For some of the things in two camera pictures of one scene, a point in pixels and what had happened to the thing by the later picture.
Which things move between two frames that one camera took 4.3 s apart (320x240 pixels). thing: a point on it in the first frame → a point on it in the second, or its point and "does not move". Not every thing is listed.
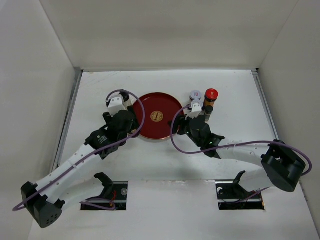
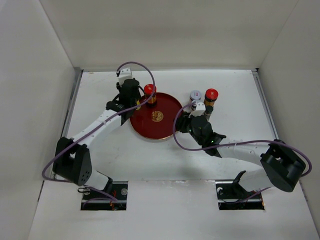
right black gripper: x=180 y=120 does not move
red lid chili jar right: x=211 y=95 does not move
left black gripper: x=134 y=126 → x=119 y=87
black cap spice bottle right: x=208 y=111 does not move
